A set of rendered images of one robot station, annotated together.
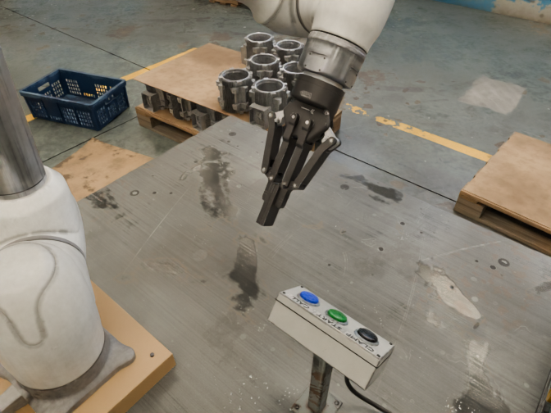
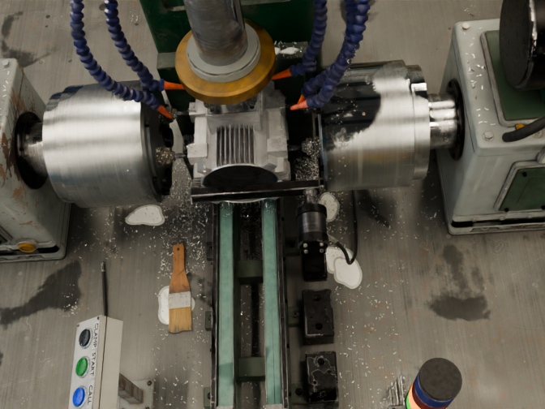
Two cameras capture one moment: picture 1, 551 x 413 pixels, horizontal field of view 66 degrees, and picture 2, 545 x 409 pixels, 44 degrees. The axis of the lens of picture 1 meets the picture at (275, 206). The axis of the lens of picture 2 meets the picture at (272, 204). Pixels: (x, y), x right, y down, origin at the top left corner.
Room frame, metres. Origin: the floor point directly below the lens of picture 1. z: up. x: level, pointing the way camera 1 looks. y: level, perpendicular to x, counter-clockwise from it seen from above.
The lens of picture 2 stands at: (0.21, 0.39, 2.17)
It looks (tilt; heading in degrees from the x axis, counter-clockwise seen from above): 63 degrees down; 238
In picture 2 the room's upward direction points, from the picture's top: 11 degrees counter-clockwise
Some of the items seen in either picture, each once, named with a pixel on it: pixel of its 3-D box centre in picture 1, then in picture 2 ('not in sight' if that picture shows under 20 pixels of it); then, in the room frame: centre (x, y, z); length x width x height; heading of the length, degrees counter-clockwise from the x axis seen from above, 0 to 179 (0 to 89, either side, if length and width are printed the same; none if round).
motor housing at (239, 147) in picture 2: not in sight; (240, 142); (-0.15, -0.28, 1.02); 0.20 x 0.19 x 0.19; 51
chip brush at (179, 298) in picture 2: not in sight; (179, 287); (0.12, -0.20, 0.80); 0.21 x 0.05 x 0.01; 54
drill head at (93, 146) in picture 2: not in sight; (90, 146); (0.09, -0.47, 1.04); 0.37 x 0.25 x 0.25; 141
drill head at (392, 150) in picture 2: not in sight; (381, 125); (-0.37, -0.09, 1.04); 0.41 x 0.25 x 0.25; 141
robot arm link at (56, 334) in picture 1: (38, 306); not in sight; (0.40, 0.39, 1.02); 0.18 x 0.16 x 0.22; 24
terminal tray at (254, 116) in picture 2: not in sight; (234, 99); (-0.18, -0.31, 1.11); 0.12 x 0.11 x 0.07; 51
